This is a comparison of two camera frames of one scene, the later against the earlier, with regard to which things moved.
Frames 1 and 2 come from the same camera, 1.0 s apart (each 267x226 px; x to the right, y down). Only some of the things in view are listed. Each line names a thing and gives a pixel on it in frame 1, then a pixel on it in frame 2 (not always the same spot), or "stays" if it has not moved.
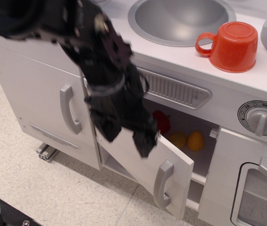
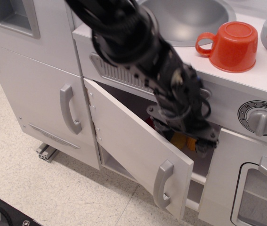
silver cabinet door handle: (161, 200) stays
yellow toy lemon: (178, 139) stays
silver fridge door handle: (66, 93) stays
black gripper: (120, 89) -> (186, 114)
